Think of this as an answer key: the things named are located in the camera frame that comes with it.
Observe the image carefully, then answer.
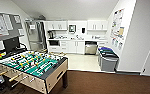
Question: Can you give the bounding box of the white two-door base cabinet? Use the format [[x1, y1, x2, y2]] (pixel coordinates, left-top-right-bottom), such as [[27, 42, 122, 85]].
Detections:
[[67, 40, 86, 55]]

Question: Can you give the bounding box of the steel paper towel dispenser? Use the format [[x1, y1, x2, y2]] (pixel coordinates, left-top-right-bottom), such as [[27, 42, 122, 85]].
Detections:
[[68, 24, 78, 34]]

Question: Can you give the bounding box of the black built-in microwave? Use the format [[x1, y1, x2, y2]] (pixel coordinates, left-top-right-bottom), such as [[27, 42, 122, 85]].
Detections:
[[48, 39, 61, 47]]

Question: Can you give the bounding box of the black coffee maker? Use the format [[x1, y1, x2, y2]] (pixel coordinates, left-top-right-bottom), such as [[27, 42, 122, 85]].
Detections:
[[47, 30, 56, 40]]

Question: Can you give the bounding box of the blue-lid waste bin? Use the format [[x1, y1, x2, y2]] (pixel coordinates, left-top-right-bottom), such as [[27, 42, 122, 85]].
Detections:
[[98, 46, 114, 54]]

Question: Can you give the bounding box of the black-lid grey waste bin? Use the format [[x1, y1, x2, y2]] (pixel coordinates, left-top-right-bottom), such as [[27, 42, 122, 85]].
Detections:
[[100, 53, 120, 72]]

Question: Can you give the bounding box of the stainless steel refrigerator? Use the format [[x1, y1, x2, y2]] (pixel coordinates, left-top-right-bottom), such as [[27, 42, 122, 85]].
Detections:
[[24, 20, 48, 53]]

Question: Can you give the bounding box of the white paper notice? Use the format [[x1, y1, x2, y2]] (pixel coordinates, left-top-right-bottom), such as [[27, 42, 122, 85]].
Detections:
[[29, 24, 37, 31]]

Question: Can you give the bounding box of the green foosball table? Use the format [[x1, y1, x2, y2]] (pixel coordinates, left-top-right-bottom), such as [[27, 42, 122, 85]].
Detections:
[[0, 49, 69, 94]]

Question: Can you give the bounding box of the black monitor screen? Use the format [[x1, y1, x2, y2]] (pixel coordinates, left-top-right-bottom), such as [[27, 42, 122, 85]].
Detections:
[[0, 36, 21, 55]]

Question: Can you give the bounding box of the grey pin board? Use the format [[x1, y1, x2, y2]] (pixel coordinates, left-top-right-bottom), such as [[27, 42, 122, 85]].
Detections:
[[0, 12, 26, 43]]

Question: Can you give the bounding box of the black wall soap dispenser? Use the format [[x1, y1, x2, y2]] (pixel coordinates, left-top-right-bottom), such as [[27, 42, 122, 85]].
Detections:
[[81, 27, 87, 35]]

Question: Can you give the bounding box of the large printed wall poster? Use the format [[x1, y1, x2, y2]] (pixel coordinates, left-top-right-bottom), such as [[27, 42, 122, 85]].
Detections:
[[110, 8, 126, 41]]

